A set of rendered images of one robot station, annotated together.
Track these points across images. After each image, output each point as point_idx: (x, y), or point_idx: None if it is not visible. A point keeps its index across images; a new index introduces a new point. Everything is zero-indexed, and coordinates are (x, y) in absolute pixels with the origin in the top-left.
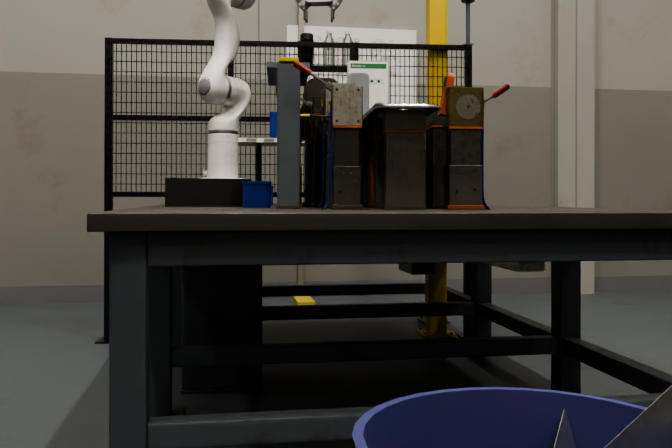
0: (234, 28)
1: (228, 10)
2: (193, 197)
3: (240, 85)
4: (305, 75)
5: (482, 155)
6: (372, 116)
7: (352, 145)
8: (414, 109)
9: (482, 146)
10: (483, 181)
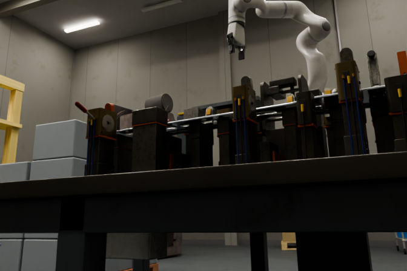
0: (307, 61)
1: (301, 53)
2: None
3: None
4: (215, 107)
5: (88, 156)
6: (173, 130)
7: None
8: (126, 131)
9: (88, 149)
10: (86, 175)
